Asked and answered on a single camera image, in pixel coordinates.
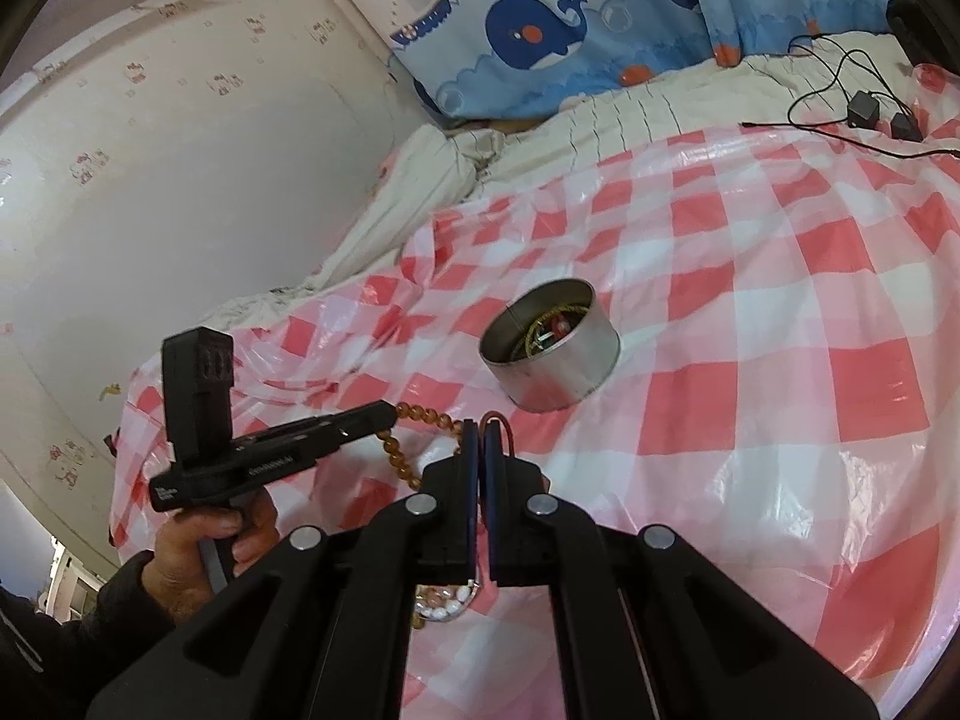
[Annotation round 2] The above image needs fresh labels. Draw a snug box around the black jacket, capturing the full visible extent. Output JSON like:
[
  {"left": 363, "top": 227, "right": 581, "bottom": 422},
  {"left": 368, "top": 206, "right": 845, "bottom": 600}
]
[{"left": 885, "top": 0, "right": 940, "bottom": 65}]

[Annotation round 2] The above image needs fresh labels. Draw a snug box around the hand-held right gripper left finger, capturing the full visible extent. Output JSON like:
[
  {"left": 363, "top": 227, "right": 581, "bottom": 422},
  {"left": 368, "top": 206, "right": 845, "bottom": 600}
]
[{"left": 86, "top": 420, "right": 482, "bottom": 720}]

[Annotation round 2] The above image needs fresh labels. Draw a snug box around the black cable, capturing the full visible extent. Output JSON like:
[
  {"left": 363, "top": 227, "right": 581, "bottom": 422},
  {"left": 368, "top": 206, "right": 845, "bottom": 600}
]
[{"left": 739, "top": 34, "right": 960, "bottom": 162}]

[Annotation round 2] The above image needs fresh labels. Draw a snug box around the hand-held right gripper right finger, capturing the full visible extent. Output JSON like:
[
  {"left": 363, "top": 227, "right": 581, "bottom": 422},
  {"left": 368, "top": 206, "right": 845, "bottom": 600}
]
[{"left": 483, "top": 422, "right": 880, "bottom": 720}]

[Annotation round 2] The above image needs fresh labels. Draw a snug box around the pink checked plastic sheet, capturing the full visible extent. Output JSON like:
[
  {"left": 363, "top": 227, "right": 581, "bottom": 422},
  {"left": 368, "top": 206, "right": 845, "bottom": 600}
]
[{"left": 109, "top": 64, "right": 960, "bottom": 720}]

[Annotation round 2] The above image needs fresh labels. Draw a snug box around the round metal tin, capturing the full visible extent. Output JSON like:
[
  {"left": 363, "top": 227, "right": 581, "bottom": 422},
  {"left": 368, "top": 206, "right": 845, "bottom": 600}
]
[{"left": 478, "top": 277, "right": 622, "bottom": 413}]

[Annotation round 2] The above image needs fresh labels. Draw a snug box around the white striped quilt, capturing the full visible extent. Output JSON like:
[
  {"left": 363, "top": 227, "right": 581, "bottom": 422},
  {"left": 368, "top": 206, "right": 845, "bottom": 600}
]
[{"left": 217, "top": 30, "right": 925, "bottom": 331}]

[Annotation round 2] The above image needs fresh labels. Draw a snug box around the person's left forearm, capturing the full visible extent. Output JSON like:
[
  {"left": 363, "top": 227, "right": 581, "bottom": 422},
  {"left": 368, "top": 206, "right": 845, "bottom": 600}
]
[{"left": 0, "top": 549, "right": 177, "bottom": 720}]

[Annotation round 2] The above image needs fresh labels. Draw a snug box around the amber bead bracelet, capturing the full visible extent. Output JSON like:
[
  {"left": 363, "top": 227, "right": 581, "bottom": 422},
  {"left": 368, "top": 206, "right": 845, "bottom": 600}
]
[{"left": 377, "top": 401, "right": 467, "bottom": 497}]

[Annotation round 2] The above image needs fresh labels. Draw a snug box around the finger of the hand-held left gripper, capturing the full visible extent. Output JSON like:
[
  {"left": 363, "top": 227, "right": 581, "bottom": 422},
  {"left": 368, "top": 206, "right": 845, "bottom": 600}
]
[{"left": 236, "top": 400, "right": 401, "bottom": 458}]

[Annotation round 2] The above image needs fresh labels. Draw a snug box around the white bead bracelet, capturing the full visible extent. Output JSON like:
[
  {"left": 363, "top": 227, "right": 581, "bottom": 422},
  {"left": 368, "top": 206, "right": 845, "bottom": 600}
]
[{"left": 415, "top": 580, "right": 479, "bottom": 625}]

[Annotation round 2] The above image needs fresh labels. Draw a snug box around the gold braided bracelet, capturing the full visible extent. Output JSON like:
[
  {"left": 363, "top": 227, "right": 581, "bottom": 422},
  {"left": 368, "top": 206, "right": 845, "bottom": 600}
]
[{"left": 523, "top": 307, "right": 572, "bottom": 359}]

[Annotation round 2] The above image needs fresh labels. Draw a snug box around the brown cord necklace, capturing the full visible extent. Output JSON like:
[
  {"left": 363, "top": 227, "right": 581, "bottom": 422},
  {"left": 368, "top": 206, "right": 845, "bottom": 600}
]
[{"left": 480, "top": 410, "right": 520, "bottom": 460}]

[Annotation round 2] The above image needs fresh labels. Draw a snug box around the person's left hand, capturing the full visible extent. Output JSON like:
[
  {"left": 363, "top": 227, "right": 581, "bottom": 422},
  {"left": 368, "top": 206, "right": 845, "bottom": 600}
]
[{"left": 145, "top": 497, "right": 280, "bottom": 625}]

